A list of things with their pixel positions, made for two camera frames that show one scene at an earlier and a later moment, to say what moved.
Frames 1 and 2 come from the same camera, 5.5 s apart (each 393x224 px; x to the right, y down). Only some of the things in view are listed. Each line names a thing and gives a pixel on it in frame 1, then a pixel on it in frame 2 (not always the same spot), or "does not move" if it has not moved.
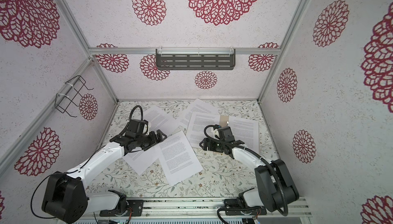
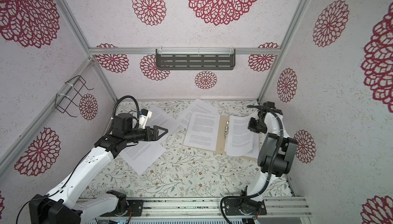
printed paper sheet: x=140 y=160 does not move
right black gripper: x=211 y=141 -> x=252 y=126
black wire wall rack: x=63 y=101 does not move
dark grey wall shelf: x=193 y=59 does not move
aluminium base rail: x=175 y=207 does not move
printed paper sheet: x=177 y=158 -> x=240 y=139
